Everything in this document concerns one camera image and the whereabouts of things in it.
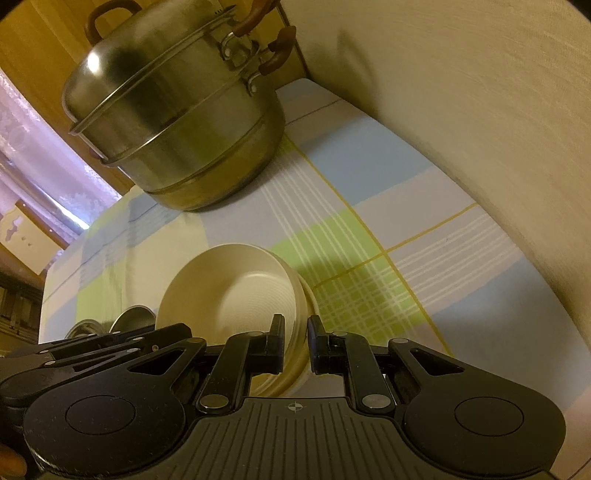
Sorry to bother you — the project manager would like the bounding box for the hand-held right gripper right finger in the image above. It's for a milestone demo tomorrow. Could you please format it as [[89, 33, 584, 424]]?
[[307, 315, 465, 411]]

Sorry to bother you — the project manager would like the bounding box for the cream plastic bowl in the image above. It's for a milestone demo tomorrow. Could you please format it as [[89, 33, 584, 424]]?
[[154, 243, 319, 398]]

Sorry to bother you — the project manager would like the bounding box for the stainless steel plate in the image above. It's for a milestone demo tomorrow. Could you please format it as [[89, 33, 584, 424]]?
[[65, 319, 105, 341]]

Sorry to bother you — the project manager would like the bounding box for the stainless steel steamer pot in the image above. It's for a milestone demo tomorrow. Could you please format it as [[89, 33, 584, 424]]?
[[61, 0, 297, 212]]

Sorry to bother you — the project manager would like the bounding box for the small stainless steel bowl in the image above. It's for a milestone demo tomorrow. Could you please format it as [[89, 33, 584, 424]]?
[[108, 305, 156, 334]]

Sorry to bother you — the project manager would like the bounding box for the wooden chair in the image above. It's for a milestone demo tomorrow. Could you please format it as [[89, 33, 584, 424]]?
[[0, 198, 71, 274]]

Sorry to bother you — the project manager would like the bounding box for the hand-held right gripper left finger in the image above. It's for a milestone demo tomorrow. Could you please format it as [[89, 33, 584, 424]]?
[[127, 314, 286, 414]]

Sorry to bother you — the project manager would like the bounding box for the dark storage rack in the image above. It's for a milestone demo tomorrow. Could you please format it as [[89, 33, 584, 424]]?
[[0, 272, 45, 352]]

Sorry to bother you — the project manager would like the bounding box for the checked tablecloth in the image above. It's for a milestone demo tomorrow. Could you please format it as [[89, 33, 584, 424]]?
[[41, 78, 591, 480]]

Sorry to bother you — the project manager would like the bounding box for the person's left hand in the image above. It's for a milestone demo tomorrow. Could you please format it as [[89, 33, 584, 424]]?
[[0, 442, 27, 480]]

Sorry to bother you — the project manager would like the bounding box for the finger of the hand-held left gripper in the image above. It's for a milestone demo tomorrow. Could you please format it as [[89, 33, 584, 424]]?
[[9, 345, 154, 371], [39, 322, 193, 359]]

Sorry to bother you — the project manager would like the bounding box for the purple lace curtain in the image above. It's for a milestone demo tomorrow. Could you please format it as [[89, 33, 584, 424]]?
[[0, 69, 124, 241]]

